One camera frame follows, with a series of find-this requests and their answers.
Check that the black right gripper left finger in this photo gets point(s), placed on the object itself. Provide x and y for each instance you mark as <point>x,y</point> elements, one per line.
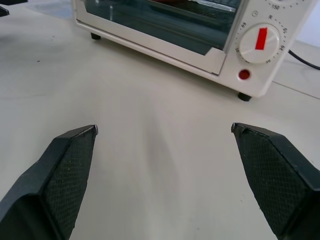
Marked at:
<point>60,180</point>

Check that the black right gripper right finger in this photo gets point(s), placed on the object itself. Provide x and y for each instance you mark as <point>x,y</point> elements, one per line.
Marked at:
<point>272,175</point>

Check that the white toaster oven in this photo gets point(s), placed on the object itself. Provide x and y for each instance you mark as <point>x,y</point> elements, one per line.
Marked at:
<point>250,82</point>

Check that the glass oven door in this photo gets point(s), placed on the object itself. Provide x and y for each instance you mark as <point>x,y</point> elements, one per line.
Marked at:
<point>162,27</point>

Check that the red indicator light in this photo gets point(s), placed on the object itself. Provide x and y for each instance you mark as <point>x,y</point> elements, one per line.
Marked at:
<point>244,74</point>

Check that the white timer knob red stripe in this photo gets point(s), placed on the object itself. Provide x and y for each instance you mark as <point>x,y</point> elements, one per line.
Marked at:
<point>260,42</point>

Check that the black object at table edge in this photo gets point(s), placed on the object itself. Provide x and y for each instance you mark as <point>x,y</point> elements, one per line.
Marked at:
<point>3,11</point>

